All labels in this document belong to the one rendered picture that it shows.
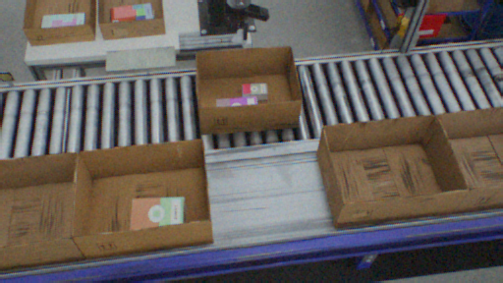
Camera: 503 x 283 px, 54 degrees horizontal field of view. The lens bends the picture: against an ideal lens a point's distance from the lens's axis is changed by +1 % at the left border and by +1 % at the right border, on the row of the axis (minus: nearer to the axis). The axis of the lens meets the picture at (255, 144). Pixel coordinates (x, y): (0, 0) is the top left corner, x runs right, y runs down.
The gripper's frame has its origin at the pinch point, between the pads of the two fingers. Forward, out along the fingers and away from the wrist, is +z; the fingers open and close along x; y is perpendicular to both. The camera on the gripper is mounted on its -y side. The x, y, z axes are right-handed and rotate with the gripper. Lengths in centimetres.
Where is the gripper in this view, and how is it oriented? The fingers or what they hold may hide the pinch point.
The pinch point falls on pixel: (244, 37)
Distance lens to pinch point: 195.6
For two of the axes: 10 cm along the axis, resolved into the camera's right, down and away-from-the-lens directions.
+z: -0.3, 4.7, 8.8
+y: -9.9, 1.1, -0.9
